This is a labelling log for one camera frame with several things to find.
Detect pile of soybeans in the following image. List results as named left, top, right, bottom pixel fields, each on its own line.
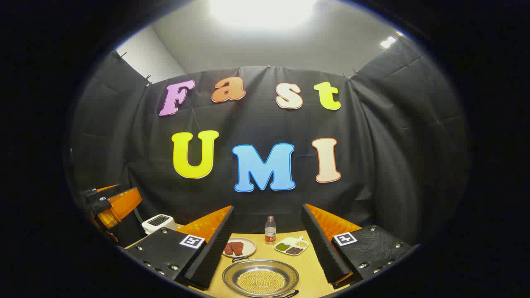
left=236, top=270, right=286, bottom=295

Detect white toaster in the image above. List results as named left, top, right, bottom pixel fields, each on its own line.
left=142, top=214, right=178, bottom=235

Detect round white plate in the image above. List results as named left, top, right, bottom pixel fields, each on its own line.
left=223, top=237, right=257, bottom=259

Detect white divided dish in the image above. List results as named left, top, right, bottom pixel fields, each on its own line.
left=274, top=236, right=310, bottom=256

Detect clear plastic water bottle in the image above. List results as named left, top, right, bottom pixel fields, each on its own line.
left=265, top=216, right=277, bottom=245

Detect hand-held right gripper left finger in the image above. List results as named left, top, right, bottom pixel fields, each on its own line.
left=124, top=205, right=235, bottom=290

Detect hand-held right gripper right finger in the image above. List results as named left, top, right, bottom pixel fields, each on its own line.
left=301, top=203, right=414, bottom=289

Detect large ceiling light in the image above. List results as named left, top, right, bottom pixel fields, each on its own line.
left=209, top=0, right=317, bottom=29

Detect stainless steel pot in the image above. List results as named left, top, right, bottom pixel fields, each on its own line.
left=222, top=257, right=300, bottom=298

